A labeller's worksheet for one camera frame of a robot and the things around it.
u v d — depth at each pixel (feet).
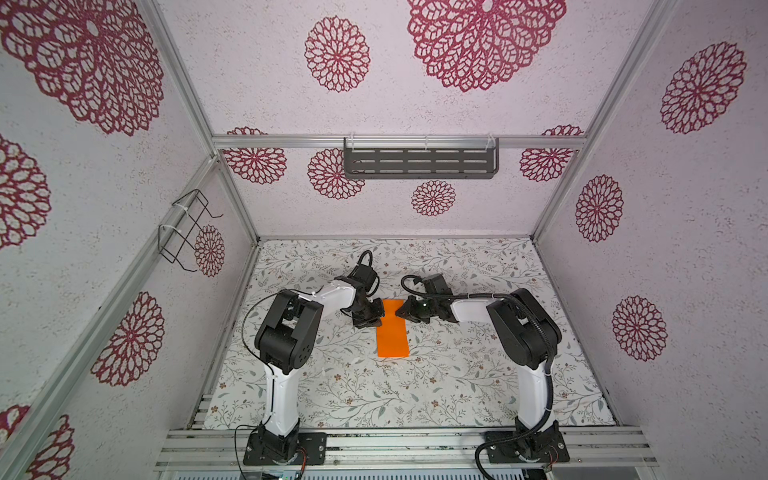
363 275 2.72
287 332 1.76
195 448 2.48
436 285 2.69
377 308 2.88
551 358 1.71
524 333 1.80
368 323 2.88
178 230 2.45
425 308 2.87
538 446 2.09
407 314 2.88
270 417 1.99
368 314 2.81
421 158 3.00
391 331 3.13
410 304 2.98
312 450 2.41
